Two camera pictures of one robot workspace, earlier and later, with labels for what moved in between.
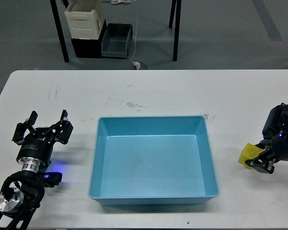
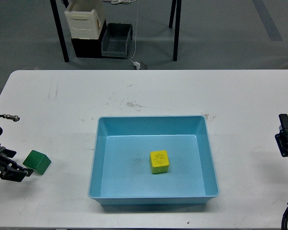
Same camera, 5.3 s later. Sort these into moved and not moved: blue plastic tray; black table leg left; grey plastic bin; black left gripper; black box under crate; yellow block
Moved: yellow block; black left gripper
Not moved: blue plastic tray; black table leg left; grey plastic bin; black box under crate
